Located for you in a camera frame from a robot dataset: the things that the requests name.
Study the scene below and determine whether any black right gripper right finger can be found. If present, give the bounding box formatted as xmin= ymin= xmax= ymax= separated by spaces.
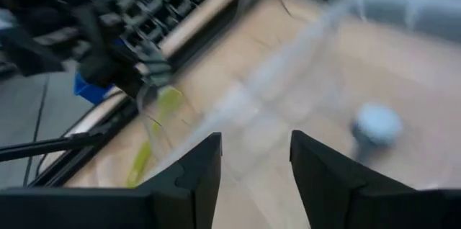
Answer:
xmin=290 ymin=130 xmax=422 ymax=229

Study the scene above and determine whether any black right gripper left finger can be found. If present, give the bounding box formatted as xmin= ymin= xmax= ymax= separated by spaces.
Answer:
xmin=143 ymin=132 xmax=223 ymax=229

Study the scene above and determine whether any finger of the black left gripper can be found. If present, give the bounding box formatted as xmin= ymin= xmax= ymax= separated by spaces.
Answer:
xmin=154 ymin=40 xmax=175 ymax=89
xmin=138 ymin=45 xmax=156 ymax=90

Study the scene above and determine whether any yellow-green dish brush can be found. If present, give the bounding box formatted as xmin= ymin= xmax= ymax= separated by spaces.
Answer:
xmin=125 ymin=86 xmax=184 ymax=189

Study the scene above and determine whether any grey dish brush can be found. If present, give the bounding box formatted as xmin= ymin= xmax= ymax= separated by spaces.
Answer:
xmin=351 ymin=102 xmax=404 ymax=161

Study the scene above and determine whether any blue box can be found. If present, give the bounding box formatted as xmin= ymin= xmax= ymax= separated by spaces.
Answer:
xmin=73 ymin=72 xmax=116 ymax=106

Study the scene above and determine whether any black grid crate stack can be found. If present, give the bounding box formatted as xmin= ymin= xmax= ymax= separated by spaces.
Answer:
xmin=115 ymin=0 xmax=210 ymax=46

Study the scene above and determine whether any tall clear plastic bin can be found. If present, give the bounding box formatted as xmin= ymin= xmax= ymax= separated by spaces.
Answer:
xmin=201 ymin=0 xmax=461 ymax=229

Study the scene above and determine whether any black metal table frame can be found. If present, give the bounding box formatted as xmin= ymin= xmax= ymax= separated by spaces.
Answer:
xmin=0 ymin=0 xmax=260 ymax=190

